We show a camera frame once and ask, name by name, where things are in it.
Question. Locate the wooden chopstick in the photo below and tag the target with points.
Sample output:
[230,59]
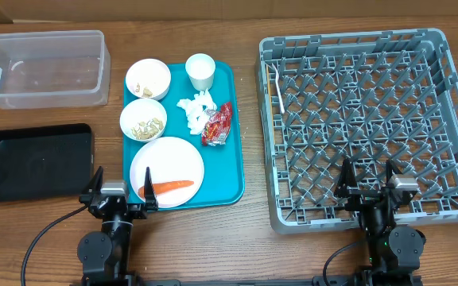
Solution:
[268,80]

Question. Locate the teal serving tray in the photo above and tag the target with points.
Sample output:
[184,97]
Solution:
[223,181]

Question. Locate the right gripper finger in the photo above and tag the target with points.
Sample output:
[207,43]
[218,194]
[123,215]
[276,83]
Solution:
[347,177]
[390,170]

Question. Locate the clear plastic bin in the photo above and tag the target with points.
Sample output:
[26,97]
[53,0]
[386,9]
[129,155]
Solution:
[54,69]

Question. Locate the white bowl with peanuts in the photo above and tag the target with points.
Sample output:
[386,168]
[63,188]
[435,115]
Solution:
[143,120]

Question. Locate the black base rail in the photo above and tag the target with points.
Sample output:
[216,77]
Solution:
[315,281]

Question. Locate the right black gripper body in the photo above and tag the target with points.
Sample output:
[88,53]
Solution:
[375,214]

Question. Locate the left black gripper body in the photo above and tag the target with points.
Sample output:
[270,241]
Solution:
[136,211]

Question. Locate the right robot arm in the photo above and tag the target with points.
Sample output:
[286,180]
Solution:
[394,251]

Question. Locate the grey dishwasher rack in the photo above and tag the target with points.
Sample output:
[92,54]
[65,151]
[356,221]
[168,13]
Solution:
[367,97]

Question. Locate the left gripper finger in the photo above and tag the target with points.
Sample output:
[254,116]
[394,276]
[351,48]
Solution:
[149,193]
[95,183]

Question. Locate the orange carrot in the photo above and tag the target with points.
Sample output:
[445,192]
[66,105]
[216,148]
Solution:
[162,188]

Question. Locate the white round plate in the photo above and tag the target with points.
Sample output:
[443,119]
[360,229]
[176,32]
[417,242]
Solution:
[169,159]

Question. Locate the crumpled white napkin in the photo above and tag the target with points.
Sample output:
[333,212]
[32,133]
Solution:
[198,111]

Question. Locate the white paper cup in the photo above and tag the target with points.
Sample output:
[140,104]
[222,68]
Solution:
[200,68]

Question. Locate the red snack wrapper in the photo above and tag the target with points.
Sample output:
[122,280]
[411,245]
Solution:
[218,125]

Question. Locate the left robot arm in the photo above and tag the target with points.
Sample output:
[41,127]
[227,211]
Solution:
[105,254]

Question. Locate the white bowl with scraps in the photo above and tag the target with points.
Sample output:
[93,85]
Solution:
[148,78]

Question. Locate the black plastic tray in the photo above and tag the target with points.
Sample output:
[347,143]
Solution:
[45,162]

